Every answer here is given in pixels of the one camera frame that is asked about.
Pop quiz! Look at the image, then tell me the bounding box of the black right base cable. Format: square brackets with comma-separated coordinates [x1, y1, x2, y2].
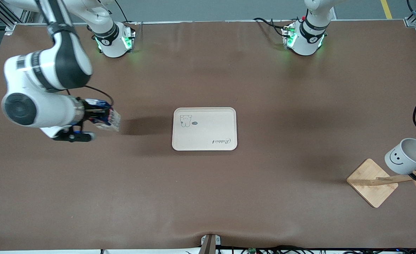
[114, 0, 138, 26]

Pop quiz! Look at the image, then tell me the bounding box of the black base cable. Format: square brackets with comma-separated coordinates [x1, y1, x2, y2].
[253, 17, 287, 40]
[114, 0, 138, 26]

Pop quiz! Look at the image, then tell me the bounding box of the white rabbit print tray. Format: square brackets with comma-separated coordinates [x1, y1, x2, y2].
[172, 107, 237, 151]

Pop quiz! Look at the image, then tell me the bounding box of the blue white milk carton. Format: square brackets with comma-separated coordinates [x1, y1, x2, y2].
[86, 99, 121, 132]

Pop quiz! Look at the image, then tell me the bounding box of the black left base cable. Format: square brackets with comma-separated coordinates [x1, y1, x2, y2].
[253, 17, 287, 40]

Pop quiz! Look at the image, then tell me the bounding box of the metal table edge bracket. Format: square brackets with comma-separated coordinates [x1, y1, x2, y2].
[200, 234, 221, 254]

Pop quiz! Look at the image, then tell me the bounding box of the wooden cup rack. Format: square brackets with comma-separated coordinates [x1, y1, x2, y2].
[346, 158, 416, 208]

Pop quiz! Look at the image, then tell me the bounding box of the white smiley mug black handle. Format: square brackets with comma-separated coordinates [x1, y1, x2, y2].
[385, 138, 416, 183]

